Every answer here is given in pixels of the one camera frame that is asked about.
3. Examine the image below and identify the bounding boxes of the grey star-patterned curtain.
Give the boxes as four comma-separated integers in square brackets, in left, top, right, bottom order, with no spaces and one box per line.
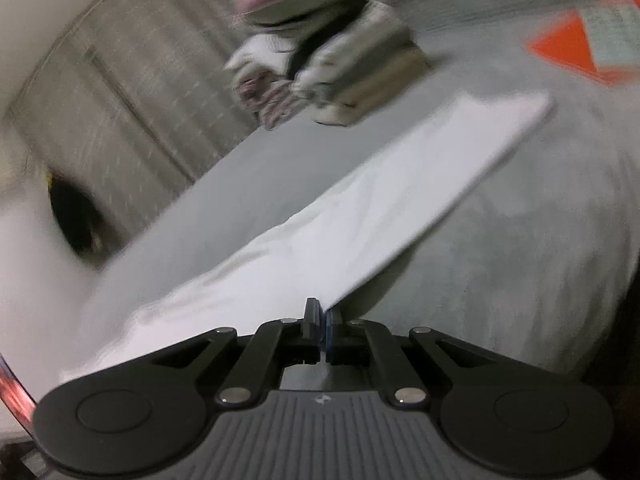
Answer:
[5,0,291,186]

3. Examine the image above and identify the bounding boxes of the orange booklet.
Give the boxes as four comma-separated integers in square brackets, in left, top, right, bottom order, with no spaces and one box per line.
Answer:
[525,0,640,90]

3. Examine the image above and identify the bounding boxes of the black smartphone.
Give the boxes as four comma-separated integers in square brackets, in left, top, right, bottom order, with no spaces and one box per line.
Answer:
[0,352,38,436]

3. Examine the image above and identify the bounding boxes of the white pants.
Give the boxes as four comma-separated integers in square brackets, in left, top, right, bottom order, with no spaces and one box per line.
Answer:
[57,92,556,386]

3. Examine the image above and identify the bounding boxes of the folded floral bedding pile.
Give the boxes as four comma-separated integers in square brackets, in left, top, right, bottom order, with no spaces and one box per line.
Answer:
[225,25,301,82]

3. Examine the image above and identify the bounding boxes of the folded beige garment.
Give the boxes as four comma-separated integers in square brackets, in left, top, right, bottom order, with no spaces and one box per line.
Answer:
[315,50,431,127]

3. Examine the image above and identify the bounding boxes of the pale printed card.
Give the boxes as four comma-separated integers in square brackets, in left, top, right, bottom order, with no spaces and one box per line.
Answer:
[580,0,640,75]

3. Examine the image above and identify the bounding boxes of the folded white garment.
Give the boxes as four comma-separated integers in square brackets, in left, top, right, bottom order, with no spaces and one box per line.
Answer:
[292,0,401,96]

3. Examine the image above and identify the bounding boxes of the black hanging garment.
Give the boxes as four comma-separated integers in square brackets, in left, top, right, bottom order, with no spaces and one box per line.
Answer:
[47,172,108,263]

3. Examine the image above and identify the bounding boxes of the folded black garment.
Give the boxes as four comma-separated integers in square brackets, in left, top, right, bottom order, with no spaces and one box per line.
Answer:
[287,7,368,78]

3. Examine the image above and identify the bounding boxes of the folded grey garment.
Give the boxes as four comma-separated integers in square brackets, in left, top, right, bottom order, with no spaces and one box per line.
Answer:
[305,25,417,106]

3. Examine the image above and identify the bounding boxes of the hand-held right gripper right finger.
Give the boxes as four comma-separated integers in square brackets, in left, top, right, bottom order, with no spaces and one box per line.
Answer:
[324,307,496,409]

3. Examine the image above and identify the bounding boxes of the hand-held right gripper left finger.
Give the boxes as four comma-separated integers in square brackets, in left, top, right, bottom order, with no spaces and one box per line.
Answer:
[152,297,323,409]

